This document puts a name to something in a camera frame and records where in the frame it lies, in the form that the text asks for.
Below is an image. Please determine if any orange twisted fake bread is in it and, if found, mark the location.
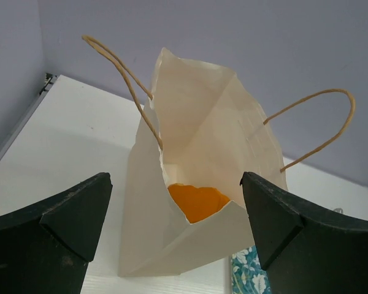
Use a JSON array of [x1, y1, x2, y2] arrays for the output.
[[168, 184, 230, 224]]

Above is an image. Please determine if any teal floral tray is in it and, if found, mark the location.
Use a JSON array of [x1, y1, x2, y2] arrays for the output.
[[231, 246, 271, 294]]

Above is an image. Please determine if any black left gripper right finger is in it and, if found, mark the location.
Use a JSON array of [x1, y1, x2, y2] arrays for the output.
[[240, 172, 368, 293]]

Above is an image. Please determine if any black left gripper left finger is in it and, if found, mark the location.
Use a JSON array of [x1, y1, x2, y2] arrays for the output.
[[0, 173, 112, 293]]

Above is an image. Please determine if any beige paper bag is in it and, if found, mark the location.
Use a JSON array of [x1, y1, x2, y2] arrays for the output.
[[81, 35, 356, 278]]

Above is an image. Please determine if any aluminium table edge rail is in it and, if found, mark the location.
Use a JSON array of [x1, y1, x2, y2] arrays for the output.
[[0, 72, 57, 178]]

